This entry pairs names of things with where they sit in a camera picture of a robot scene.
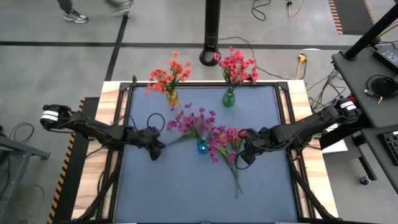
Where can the dark grey desk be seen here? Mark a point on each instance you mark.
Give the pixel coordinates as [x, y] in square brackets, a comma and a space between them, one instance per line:
[373, 161]

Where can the white paper sheet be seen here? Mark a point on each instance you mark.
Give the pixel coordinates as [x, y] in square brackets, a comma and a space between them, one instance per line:
[337, 146]

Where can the yellow glass vase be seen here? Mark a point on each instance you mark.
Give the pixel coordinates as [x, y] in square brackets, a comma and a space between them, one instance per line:
[172, 99]

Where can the black mat with striped edge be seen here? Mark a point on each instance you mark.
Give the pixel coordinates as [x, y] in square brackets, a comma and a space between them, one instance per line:
[354, 15]

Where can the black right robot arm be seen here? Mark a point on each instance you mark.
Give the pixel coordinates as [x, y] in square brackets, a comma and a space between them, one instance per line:
[311, 124]

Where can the blue glass vase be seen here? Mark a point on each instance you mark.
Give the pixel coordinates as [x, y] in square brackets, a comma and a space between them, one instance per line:
[202, 147]

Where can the black pole with round base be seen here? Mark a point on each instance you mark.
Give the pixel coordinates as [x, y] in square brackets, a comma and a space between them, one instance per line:
[211, 31]

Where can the black electronic device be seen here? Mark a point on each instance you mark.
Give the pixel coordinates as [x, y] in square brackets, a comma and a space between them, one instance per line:
[387, 57]

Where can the purple flower bunch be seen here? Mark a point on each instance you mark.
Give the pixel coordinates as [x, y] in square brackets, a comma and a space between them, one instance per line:
[220, 140]
[192, 124]

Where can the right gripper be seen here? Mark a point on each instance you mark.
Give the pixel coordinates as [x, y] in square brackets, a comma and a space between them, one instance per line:
[258, 140]

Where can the orange flower bunch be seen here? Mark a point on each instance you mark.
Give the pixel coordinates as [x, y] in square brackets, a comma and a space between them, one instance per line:
[178, 67]
[158, 77]

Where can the grey metal cart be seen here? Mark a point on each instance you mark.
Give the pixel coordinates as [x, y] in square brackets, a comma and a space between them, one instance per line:
[18, 149]

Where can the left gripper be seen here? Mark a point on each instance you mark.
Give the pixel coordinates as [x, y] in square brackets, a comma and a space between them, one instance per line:
[146, 138]

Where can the green glass vase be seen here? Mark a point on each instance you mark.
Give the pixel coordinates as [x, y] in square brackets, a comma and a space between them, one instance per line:
[228, 100]

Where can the black caster wheel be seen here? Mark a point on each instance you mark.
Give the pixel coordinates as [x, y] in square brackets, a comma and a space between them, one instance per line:
[365, 180]

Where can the black platform hazard-striped edge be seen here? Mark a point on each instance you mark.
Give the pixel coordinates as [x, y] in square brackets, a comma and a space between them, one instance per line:
[74, 186]

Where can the black diagonal pole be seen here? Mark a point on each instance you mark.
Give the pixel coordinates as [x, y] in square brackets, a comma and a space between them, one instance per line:
[370, 34]

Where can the black metal table frame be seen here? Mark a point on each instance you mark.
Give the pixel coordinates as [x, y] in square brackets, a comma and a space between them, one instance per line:
[202, 84]

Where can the black keyboard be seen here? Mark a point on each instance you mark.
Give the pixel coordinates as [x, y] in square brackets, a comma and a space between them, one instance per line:
[390, 146]

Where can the person's feet in sneakers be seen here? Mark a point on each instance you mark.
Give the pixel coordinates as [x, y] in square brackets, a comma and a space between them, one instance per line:
[76, 17]

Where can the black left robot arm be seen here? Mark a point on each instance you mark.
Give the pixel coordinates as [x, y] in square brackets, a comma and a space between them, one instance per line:
[93, 130]

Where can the red flower bunch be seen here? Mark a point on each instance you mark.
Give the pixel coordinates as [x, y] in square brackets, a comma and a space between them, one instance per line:
[252, 73]
[231, 65]

